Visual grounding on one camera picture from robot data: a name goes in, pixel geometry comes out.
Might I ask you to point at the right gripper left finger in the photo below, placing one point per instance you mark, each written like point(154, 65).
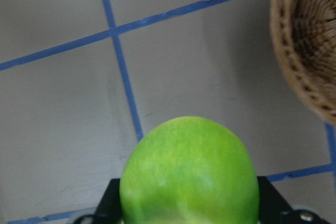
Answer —
point(109, 207)

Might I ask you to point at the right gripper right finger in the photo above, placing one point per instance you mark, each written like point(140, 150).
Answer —
point(273, 208)

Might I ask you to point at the green apple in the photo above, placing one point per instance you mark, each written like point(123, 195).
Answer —
point(189, 170)

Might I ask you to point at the wicker basket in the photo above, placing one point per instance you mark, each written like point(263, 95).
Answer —
point(303, 37)

